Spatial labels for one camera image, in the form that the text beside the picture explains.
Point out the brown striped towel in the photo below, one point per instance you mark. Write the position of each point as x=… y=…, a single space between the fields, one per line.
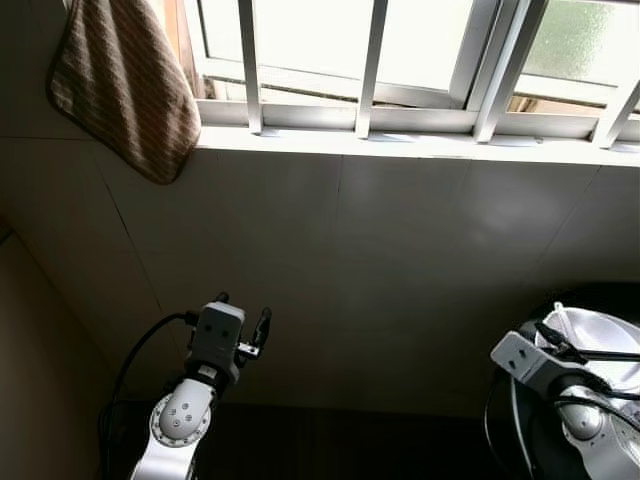
x=120 y=80

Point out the white window frame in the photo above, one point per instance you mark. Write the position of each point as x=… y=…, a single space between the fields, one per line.
x=420 y=120

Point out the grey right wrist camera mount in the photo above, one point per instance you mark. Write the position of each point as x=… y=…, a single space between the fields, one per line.
x=525 y=362

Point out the white plate with printed pattern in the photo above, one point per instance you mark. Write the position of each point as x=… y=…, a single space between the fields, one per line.
x=600 y=330

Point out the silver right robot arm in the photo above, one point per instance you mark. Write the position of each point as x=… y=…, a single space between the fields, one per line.
x=585 y=420

